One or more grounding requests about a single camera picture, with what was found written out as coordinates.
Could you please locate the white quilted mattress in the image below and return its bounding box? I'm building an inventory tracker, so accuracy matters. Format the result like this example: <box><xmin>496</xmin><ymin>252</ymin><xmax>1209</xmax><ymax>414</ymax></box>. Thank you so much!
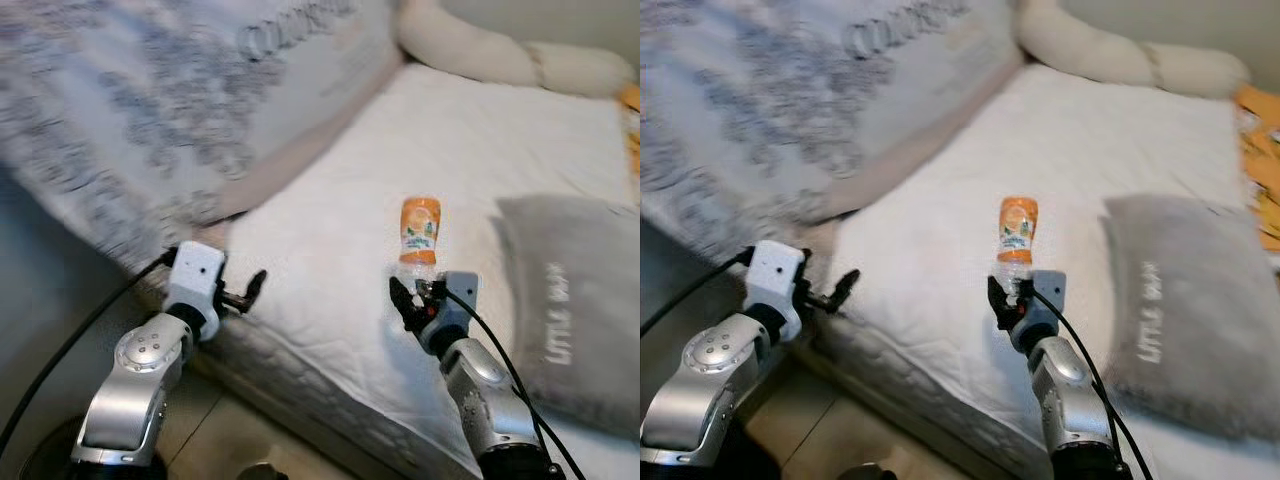
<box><xmin>195</xmin><ymin>62</ymin><xmax>641</xmax><ymax>480</ymax></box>
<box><xmin>800</xmin><ymin>62</ymin><xmax>1280</xmax><ymax>480</ymax></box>

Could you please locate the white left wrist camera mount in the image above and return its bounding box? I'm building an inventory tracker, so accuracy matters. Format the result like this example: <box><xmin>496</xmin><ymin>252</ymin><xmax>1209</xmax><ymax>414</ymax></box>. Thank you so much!
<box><xmin>163</xmin><ymin>242</ymin><xmax>228</xmax><ymax>341</ymax></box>
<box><xmin>745</xmin><ymin>240</ymin><xmax>811</xmax><ymax>341</ymax></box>

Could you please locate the grey plush pillow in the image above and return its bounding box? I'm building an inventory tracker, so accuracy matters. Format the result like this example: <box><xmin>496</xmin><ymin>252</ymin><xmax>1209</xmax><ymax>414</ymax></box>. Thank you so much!
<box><xmin>493</xmin><ymin>193</ymin><xmax>641</xmax><ymax>438</ymax></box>
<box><xmin>1100</xmin><ymin>193</ymin><xmax>1280</xmax><ymax>443</ymax></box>

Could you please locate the grey printed headboard cushion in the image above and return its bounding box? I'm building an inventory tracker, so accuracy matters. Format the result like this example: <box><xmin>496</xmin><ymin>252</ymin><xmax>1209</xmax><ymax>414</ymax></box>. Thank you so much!
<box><xmin>0</xmin><ymin>0</ymin><xmax>406</xmax><ymax>273</ymax></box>
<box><xmin>640</xmin><ymin>0</ymin><xmax>1028</xmax><ymax>269</ymax></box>

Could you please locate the orange egg cartoon print sheet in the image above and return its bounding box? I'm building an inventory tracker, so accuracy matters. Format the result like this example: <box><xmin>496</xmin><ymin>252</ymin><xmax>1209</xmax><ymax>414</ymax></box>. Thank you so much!
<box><xmin>618</xmin><ymin>83</ymin><xmax>641</xmax><ymax>179</ymax></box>
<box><xmin>1233</xmin><ymin>83</ymin><xmax>1280</xmax><ymax>253</ymax></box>

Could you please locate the orange label plastic bottle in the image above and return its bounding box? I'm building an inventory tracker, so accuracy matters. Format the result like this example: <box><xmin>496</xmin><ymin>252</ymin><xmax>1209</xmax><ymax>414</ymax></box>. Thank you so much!
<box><xmin>398</xmin><ymin>196</ymin><xmax>443</xmax><ymax>291</ymax></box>
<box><xmin>994</xmin><ymin>195</ymin><xmax>1040</xmax><ymax>291</ymax></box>

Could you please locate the cream long bolster pillow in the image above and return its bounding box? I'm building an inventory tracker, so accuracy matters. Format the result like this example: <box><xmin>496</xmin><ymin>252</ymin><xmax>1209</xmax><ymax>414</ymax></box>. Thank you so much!
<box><xmin>396</xmin><ymin>0</ymin><xmax>637</xmax><ymax>100</ymax></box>
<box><xmin>1016</xmin><ymin>0</ymin><xmax>1251</xmax><ymax>100</ymax></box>

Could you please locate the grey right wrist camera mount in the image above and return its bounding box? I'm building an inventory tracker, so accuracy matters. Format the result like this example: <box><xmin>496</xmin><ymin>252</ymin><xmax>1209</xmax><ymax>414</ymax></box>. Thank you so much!
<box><xmin>1015</xmin><ymin>270</ymin><xmax>1069</xmax><ymax>351</ymax></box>
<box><xmin>428</xmin><ymin>271</ymin><xmax>480</xmax><ymax>353</ymax></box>

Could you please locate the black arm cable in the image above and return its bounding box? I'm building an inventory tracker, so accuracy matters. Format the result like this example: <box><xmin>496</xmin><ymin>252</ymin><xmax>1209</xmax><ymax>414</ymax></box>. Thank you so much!
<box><xmin>0</xmin><ymin>250</ymin><xmax>179</xmax><ymax>456</ymax></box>
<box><xmin>640</xmin><ymin>248</ymin><xmax>756</xmax><ymax>336</ymax></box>
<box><xmin>440</xmin><ymin>285</ymin><xmax>588</xmax><ymax>480</ymax></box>
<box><xmin>1028</xmin><ymin>285</ymin><xmax>1153</xmax><ymax>480</ymax></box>

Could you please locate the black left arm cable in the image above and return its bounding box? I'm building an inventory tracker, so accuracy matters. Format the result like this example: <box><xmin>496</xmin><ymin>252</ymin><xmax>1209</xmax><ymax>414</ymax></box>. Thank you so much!
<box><xmin>640</xmin><ymin>248</ymin><xmax>756</xmax><ymax>336</ymax></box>
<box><xmin>0</xmin><ymin>250</ymin><xmax>179</xmax><ymax>456</ymax></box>

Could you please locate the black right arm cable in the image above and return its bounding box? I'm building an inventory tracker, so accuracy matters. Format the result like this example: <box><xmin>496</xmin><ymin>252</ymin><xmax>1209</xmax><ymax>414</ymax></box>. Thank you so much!
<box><xmin>440</xmin><ymin>285</ymin><xmax>588</xmax><ymax>480</ymax></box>
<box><xmin>1028</xmin><ymin>285</ymin><xmax>1153</xmax><ymax>480</ymax></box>

